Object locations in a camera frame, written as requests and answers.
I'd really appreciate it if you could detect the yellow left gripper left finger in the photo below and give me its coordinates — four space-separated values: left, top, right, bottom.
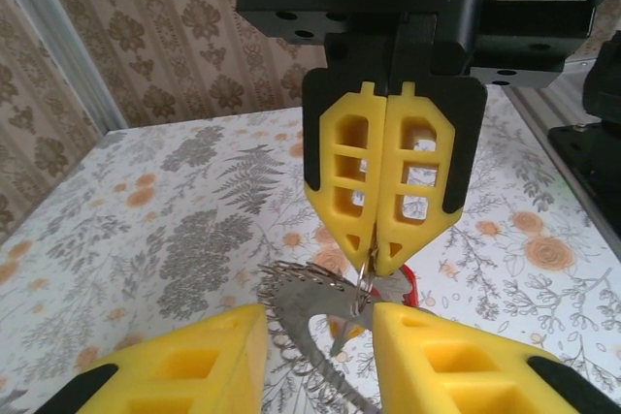
48 303 269 414

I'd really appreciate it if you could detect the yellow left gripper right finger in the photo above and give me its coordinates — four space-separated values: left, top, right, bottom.
372 302 621 414

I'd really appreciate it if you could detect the red plastic key tag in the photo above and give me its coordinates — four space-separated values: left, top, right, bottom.
396 264 420 311

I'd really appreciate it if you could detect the silver metal key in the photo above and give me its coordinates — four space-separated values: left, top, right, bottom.
373 271 414 306

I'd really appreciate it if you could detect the small silver split ring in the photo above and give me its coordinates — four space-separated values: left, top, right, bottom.
356 246 377 316

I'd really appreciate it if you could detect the floral patterned table cover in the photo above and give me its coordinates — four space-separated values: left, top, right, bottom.
0 86 621 414

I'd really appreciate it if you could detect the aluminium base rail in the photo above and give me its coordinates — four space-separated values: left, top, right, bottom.
502 87 591 192

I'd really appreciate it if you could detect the aluminium frame post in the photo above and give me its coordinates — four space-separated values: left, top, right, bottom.
0 0 128 137

